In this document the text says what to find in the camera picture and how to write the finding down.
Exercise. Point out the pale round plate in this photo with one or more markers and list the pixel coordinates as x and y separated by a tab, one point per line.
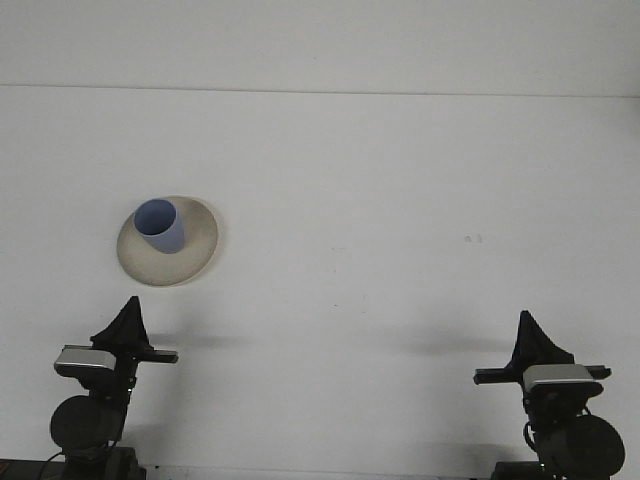
150	267

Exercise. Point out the pale blue cup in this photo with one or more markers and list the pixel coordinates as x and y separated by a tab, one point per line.
167	240

